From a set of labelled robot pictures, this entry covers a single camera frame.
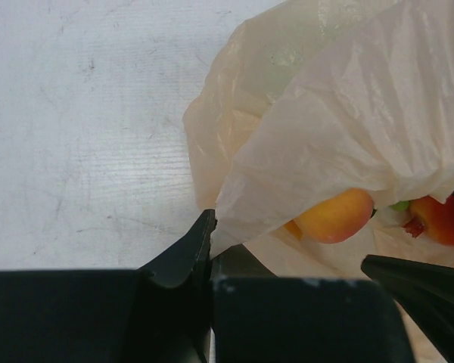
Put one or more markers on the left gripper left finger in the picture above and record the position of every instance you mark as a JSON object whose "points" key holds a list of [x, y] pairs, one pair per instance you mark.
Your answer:
{"points": [[176, 297]]}

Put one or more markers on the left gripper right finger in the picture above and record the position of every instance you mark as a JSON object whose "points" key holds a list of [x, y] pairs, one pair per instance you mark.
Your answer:
{"points": [[424, 290]]}

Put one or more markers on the green fruit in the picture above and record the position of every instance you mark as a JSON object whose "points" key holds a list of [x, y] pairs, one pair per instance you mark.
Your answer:
{"points": [[400, 206]]}

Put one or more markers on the orange plastic bag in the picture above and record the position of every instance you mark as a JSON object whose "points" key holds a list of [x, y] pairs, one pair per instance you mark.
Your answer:
{"points": [[311, 98]]}

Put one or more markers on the yellow mango fruit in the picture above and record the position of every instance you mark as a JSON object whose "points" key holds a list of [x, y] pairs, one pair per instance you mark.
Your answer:
{"points": [[334, 220]]}

